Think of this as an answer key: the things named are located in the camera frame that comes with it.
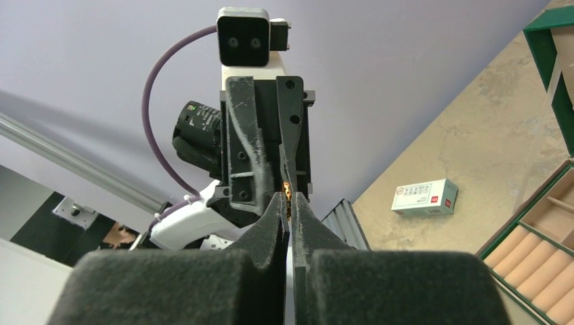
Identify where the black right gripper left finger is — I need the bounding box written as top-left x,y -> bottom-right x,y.
48,192 -> 290,324

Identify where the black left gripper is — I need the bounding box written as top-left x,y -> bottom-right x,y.
172,76 -> 315,225

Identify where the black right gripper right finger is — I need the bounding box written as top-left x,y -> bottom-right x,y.
290,193 -> 510,324

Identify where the gold ring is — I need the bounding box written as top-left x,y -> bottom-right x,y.
282,181 -> 293,220

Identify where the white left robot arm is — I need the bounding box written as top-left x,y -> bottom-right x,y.
150,76 -> 315,250

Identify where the green jewelry box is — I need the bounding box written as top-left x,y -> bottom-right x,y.
477,5 -> 573,324

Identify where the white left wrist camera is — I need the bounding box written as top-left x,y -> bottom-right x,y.
216,7 -> 291,89

